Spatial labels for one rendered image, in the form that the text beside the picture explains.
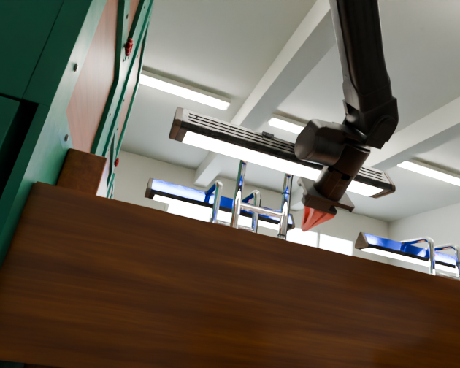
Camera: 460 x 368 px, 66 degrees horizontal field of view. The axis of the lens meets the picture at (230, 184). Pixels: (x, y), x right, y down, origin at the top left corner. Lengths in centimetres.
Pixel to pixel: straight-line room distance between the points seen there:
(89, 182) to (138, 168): 556
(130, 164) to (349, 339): 576
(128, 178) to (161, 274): 564
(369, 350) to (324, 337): 7
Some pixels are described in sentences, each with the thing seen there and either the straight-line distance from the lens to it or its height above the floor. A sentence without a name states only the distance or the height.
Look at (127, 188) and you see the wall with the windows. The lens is 601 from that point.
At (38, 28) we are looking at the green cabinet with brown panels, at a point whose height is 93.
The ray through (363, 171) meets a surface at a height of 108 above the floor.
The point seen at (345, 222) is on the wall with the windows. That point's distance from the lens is 736.
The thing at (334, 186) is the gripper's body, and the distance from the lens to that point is 66.
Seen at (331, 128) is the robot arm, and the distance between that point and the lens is 60.
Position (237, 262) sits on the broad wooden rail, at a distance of 47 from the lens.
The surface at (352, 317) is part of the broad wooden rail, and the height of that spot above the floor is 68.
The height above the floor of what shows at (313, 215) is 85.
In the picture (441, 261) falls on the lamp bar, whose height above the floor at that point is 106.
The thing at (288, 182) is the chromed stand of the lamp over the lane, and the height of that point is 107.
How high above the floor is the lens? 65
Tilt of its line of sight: 21 degrees up
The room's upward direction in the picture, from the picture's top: 9 degrees clockwise
